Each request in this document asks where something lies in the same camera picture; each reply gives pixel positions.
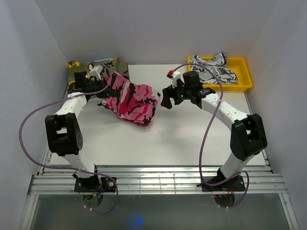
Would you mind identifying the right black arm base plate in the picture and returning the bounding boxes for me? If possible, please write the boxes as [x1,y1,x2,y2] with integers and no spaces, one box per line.
[198,176,246,192]

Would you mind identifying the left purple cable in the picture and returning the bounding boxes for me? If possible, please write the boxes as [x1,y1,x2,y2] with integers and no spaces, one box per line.
[19,61,119,215]

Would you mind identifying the aluminium frame rail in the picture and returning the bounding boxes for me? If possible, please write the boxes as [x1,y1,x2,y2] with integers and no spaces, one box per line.
[28,165,288,195]

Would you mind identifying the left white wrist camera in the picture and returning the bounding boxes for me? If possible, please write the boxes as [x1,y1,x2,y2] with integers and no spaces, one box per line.
[89,65,103,81]

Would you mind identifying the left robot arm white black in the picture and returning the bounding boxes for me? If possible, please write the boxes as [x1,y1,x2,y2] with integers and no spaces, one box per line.
[45,71,110,192]

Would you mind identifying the white black newsprint trousers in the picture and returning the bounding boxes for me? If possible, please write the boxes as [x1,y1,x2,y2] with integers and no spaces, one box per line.
[189,51,238,84]

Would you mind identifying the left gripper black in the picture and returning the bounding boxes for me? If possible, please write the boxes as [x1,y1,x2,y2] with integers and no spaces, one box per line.
[86,77,117,99]

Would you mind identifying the yellow plastic tray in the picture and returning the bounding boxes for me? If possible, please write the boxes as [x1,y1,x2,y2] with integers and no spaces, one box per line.
[187,55,254,92]

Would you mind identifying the pink camouflage trousers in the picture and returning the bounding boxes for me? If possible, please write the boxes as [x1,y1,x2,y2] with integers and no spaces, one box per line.
[99,72,161,127]

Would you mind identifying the green camouflage folded trousers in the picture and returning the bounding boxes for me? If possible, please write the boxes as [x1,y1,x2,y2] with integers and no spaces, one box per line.
[66,57,130,87]

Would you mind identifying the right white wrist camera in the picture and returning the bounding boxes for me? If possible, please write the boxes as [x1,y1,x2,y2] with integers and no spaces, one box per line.
[167,70,181,88]

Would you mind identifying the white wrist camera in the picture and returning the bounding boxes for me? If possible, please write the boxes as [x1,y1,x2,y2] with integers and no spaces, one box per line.
[89,65,103,81]
[167,70,181,88]

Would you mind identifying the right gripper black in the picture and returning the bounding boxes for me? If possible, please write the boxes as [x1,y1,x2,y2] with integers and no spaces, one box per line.
[160,79,191,109]

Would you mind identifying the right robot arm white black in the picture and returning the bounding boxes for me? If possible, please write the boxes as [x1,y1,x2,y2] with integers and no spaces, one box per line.
[161,70,267,190]

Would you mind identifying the purple cable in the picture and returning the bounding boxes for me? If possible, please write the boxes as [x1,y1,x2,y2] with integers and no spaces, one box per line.
[19,61,119,215]
[167,63,250,209]

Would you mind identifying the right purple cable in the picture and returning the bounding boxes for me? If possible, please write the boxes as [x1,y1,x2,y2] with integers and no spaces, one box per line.
[167,63,250,209]

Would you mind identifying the light blue folded garment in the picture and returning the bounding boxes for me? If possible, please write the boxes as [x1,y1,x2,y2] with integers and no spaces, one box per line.
[95,57,116,62]

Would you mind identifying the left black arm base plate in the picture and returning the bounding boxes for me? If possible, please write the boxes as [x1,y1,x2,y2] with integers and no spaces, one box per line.
[73,177,116,193]

